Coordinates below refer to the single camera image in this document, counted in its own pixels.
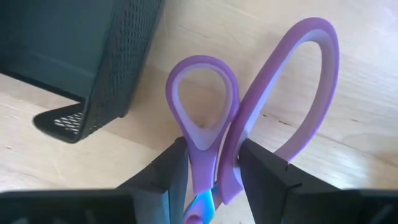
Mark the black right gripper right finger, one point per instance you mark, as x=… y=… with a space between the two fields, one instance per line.
x=267 y=186

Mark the black mesh desk organizer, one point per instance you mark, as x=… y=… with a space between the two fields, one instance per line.
x=118 y=62

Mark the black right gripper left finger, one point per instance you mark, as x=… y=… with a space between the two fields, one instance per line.
x=164 y=186

